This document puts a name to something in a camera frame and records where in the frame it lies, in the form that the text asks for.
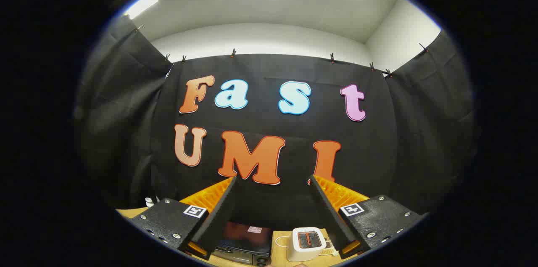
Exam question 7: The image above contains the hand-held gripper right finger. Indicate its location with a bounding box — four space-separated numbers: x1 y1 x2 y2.
309 174 425 260

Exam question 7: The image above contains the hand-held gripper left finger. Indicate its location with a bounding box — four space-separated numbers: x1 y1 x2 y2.
130 176 238 261

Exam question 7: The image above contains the black toaster oven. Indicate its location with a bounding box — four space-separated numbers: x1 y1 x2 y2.
212 222 273 267

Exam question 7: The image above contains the white pop-up toaster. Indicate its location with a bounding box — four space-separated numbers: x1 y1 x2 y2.
287 227 327 262

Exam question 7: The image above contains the row of black cloth clips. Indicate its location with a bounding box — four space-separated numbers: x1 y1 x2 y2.
134 24 429 79

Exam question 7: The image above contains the small ceiling light panel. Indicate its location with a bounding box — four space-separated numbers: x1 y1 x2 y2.
124 0 159 20

